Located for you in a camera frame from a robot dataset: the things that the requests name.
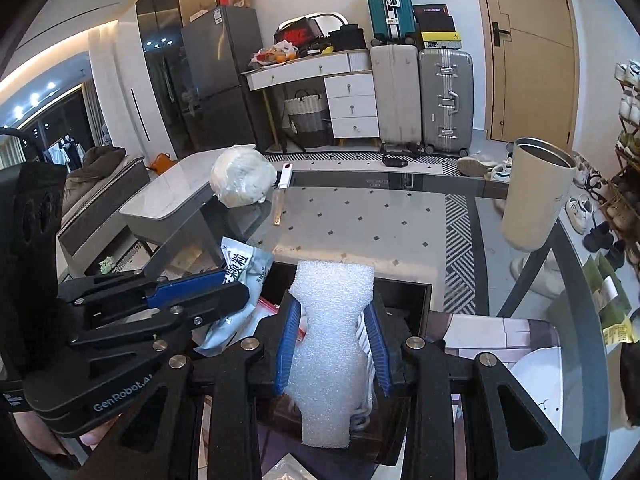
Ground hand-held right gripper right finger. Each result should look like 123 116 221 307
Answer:
362 291 591 480

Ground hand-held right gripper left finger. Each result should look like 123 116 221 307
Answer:
82 291 302 480

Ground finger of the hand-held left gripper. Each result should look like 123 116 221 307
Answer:
67 282 251 357
56 267 228 311

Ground red white snack packet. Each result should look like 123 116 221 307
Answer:
254 297 312 342

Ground white foam sheet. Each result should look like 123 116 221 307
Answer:
287 259 377 449

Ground green white sachet packet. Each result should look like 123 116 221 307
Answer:
192 236 276 359

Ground grey sofa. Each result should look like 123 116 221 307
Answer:
57 147 151 276

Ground hanging clothes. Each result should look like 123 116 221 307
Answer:
42 137 84 171

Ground dark clothes pile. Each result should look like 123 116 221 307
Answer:
65 146 126 196

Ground grey coffee table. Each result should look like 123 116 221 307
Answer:
119 152 236 281

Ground clear plastic packet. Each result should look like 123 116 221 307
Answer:
262 452 307 480

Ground printed table mat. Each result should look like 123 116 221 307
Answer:
190 310 564 480

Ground white plastic bag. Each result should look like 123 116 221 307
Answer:
210 144 278 209

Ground white woven basket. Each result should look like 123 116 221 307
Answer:
284 89 331 149

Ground tall black cabinet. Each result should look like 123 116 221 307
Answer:
135 0 211 159

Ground beige tumbler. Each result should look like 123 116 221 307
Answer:
501 137 579 254

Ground grey refrigerator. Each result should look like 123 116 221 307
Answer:
181 6 264 159

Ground green paper bag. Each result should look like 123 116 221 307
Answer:
582 255 636 331

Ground white desk with drawers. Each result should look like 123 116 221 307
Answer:
241 49 380 149

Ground plate of fruit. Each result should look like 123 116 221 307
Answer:
250 42 299 67

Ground beige suitcase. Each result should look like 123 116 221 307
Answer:
370 44 424 150

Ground silver suitcase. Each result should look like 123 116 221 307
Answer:
417 49 475 156

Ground red black bag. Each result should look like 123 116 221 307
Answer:
274 17 326 46

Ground black handbag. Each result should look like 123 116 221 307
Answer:
327 24 369 52

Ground white chair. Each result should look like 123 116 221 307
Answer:
274 12 351 44

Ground yellow black box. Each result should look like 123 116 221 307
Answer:
420 30 464 51

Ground beige wooden door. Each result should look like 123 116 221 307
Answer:
475 0 581 144

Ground metal shoe rack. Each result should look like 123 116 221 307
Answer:
607 60 640 261

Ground black flat box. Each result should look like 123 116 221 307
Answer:
412 4 454 34

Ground teal suitcase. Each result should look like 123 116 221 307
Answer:
361 0 419 45

